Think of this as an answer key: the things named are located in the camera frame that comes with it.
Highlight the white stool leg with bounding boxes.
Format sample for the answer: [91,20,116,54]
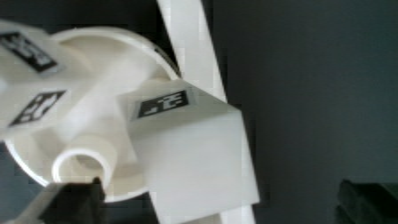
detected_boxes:
[120,80,260,224]
[0,20,77,139]

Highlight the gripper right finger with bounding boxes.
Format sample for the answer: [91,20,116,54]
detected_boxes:
[335,180,398,224]

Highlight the white right fence bar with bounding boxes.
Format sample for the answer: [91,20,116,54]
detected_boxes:
[157,0,260,224]

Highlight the white round stool seat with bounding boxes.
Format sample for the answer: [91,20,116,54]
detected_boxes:
[0,27,177,202]

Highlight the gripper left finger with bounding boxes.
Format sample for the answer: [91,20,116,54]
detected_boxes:
[15,178,109,224]

